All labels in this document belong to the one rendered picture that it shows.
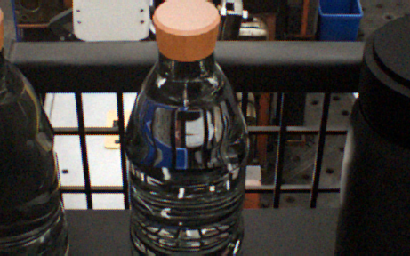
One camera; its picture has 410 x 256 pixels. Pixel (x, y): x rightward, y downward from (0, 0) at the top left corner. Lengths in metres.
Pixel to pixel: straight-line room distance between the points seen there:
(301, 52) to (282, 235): 0.12
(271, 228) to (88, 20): 0.64
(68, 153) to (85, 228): 0.70
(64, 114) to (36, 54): 0.82
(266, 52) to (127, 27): 0.66
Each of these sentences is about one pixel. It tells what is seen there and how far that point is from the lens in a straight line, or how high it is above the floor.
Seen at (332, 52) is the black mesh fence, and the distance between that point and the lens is 0.52.
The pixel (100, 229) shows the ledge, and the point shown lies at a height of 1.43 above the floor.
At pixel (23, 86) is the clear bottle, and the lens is 0.43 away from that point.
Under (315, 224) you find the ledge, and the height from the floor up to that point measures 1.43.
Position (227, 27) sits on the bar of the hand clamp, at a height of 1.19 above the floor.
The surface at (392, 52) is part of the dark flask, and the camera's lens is 0.42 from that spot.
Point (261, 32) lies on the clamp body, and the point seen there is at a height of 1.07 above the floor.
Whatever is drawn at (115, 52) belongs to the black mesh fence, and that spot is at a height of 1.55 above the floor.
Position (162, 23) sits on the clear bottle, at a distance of 0.40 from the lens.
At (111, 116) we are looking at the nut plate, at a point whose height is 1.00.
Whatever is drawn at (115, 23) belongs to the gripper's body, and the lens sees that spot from 1.16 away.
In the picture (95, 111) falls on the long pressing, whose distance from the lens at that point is 1.34.
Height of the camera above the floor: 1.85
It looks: 41 degrees down
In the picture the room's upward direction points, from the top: 1 degrees clockwise
